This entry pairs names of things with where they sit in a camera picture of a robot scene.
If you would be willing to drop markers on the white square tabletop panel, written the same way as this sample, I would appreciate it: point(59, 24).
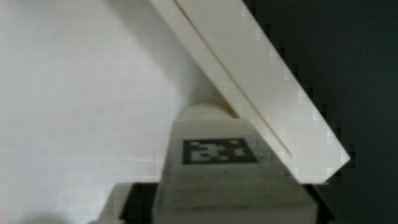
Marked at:
point(110, 62)

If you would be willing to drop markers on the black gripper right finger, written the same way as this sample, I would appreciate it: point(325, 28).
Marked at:
point(325, 217)

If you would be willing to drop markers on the white table leg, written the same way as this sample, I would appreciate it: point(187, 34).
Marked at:
point(226, 185)

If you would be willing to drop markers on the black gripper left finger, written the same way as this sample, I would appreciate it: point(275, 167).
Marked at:
point(128, 206)

